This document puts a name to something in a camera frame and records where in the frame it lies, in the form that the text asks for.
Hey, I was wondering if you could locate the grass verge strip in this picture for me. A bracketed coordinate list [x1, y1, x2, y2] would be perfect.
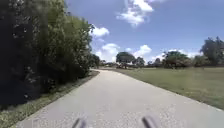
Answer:
[0, 69, 100, 128]

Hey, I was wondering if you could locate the distant row of trees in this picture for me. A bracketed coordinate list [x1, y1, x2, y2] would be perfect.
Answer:
[99, 36, 224, 70]

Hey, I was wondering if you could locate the dense row of trees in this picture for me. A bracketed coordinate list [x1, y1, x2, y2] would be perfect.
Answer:
[0, 0, 101, 109]

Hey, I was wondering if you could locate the robot's own part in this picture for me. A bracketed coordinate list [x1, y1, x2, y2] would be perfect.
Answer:
[141, 115, 158, 128]
[71, 117, 88, 128]

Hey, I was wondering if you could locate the grey paved path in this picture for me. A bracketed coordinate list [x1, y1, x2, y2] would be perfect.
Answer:
[14, 68, 224, 128]

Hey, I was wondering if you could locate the grass field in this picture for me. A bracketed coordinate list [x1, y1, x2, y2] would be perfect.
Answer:
[103, 66, 224, 111]

